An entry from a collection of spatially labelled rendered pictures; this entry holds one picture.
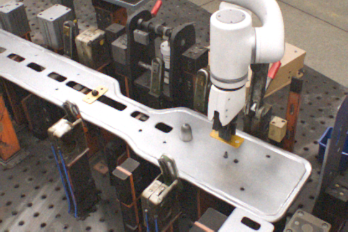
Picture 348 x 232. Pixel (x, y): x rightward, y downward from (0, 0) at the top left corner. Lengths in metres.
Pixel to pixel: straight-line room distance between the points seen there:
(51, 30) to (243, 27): 0.89
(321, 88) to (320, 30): 1.77
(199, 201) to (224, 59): 0.50
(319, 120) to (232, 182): 0.72
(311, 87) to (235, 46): 1.04
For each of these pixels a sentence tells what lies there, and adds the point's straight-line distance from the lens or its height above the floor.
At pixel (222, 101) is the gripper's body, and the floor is 1.22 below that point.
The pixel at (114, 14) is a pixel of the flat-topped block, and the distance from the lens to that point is 1.73.
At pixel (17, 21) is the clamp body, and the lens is 1.94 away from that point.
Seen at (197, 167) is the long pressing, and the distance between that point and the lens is 1.23.
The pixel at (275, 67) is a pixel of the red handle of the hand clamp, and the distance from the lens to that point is 1.33.
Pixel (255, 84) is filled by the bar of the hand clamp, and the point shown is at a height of 1.13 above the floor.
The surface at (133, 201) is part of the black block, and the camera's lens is 1.32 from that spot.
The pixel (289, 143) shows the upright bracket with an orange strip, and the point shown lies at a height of 0.98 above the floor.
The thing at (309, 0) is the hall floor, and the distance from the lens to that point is 4.13.
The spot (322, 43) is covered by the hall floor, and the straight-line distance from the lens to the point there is 3.59.
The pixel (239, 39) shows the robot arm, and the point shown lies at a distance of 0.98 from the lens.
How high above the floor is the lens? 1.91
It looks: 40 degrees down
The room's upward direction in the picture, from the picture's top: 4 degrees counter-clockwise
